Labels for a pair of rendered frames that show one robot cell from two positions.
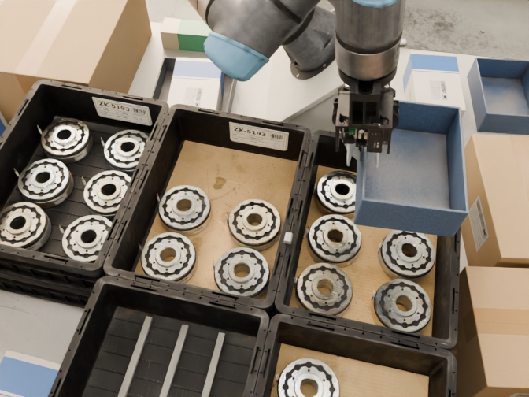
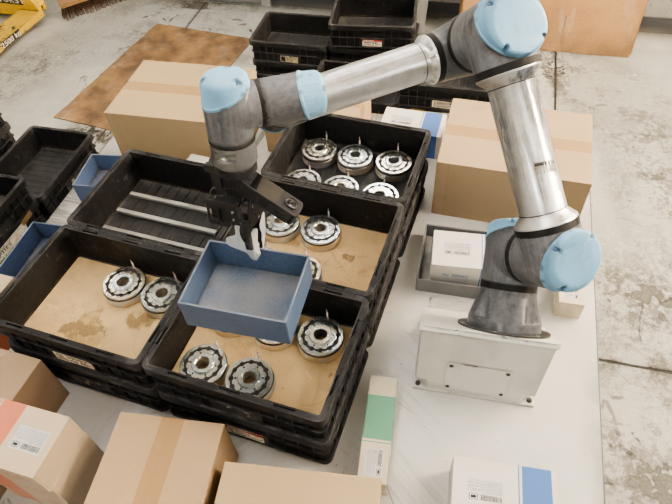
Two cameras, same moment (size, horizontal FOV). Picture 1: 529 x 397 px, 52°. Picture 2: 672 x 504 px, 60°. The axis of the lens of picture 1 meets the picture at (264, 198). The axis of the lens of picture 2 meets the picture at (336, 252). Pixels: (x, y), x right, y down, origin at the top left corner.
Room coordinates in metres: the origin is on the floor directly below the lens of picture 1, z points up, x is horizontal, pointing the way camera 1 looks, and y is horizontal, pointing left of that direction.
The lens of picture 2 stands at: (0.80, -0.82, 1.95)
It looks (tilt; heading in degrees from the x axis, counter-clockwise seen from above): 50 degrees down; 101
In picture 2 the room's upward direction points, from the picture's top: 4 degrees counter-clockwise
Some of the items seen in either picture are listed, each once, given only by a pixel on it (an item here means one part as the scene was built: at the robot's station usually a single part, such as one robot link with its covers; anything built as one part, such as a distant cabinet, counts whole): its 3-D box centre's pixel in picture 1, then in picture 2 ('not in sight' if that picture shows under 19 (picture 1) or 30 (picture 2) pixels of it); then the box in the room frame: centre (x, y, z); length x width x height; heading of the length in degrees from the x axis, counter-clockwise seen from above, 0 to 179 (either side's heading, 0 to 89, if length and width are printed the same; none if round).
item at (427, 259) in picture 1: (408, 251); (249, 378); (0.48, -0.28, 0.86); 0.10 x 0.10 x 0.01
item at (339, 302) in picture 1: (324, 288); not in sight; (0.40, -0.11, 0.86); 0.10 x 0.10 x 0.01
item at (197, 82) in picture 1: (196, 98); (469, 261); (0.95, 0.18, 0.75); 0.20 x 0.12 x 0.09; 178
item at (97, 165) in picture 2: not in sight; (115, 178); (-0.14, 0.42, 0.74); 0.20 x 0.15 x 0.07; 0
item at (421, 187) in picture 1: (408, 164); (248, 290); (0.51, -0.22, 1.10); 0.20 x 0.15 x 0.07; 174
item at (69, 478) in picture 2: not in sight; (41, 457); (0.09, -0.47, 0.81); 0.16 x 0.12 x 0.07; 174
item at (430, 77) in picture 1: (431, 91); (501, 501); (1.01, -0.43, 0.75); 0.20 x 0.12 x 0.09; 178
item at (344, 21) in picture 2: not in sight; (374, 54); (0.55, 1.79, 0.37); 0.42 x 0.34 x 0.46; 174
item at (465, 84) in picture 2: not in sight; (445, 112); (0.91, 1.35, 0.37); 0.40 x 0.30 x 0.45; 174
